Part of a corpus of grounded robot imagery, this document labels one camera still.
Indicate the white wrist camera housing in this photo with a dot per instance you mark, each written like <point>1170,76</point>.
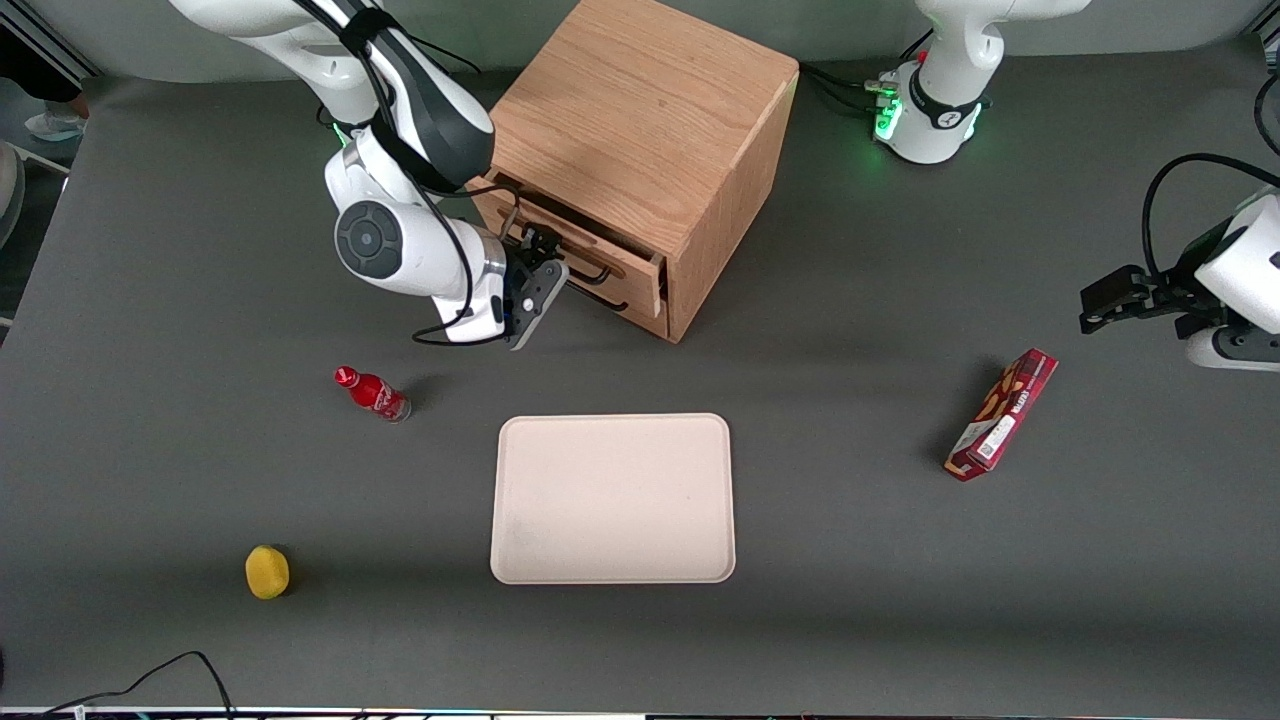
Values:
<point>1250,265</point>
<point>475,322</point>

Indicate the beige rectangular tray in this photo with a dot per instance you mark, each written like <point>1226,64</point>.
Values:
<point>612,498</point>

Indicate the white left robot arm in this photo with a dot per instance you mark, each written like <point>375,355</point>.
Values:
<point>945,70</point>

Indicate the white shoe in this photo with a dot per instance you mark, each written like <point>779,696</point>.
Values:
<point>55,122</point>

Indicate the red snack box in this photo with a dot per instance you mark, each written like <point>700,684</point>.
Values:
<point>1003,415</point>

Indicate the small red cola bottle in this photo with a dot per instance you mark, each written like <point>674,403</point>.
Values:
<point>372,393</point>

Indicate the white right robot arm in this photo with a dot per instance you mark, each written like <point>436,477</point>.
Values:
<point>390,250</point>

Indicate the aluminium frame bar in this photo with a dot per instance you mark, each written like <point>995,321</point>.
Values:
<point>60,55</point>

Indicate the grey round seat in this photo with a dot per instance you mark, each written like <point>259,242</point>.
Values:
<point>8,190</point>

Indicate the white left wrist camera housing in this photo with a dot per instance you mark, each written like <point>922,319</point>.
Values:
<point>1250,265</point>

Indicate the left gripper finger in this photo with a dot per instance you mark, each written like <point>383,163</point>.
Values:
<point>1115,288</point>
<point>1100,323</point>

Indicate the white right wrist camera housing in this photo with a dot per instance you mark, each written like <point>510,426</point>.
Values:
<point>475,322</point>

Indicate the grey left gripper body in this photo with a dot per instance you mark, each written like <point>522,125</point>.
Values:
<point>1178,294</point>

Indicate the yellow lemon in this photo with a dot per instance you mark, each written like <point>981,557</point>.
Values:
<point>267,572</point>

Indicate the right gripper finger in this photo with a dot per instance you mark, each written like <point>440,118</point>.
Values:
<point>555,252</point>
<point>530,243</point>

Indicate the wooden two-drawer cabinet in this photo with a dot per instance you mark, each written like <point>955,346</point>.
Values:
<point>640,110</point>

